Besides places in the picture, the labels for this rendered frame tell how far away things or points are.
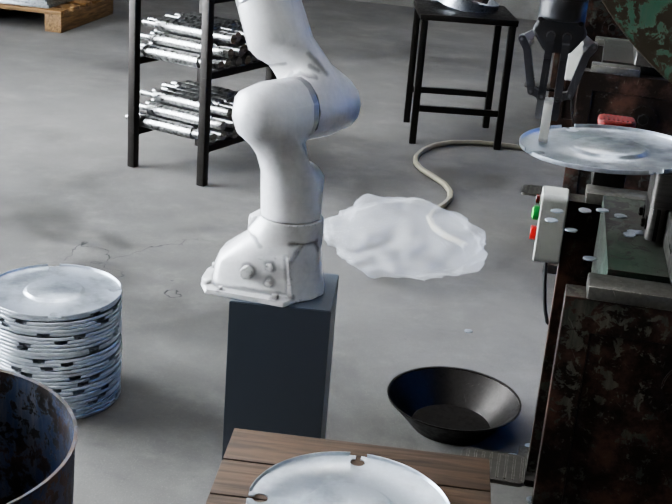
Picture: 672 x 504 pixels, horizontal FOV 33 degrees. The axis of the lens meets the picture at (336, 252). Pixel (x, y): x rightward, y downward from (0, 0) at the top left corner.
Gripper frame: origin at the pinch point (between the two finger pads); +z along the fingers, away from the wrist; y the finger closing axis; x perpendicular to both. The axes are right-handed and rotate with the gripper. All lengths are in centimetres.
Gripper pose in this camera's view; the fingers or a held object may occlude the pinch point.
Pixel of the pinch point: (546, 119)
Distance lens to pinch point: 191.4
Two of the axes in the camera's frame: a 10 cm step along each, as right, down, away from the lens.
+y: -9.8, -1.5, 1.6
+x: -2.1, 3.3, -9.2
